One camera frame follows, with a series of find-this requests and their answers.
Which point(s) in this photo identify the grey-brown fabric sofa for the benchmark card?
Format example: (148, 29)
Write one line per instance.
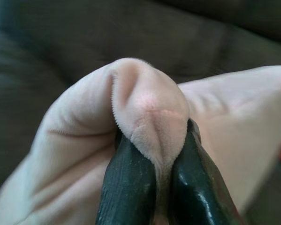
(107, 30)

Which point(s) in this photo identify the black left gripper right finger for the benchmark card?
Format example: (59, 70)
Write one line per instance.
(196, 187)

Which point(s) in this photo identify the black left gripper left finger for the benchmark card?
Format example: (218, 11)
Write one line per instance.
(128, 187)

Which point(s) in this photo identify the pink plush pillow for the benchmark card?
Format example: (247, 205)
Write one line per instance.
(72, 152)

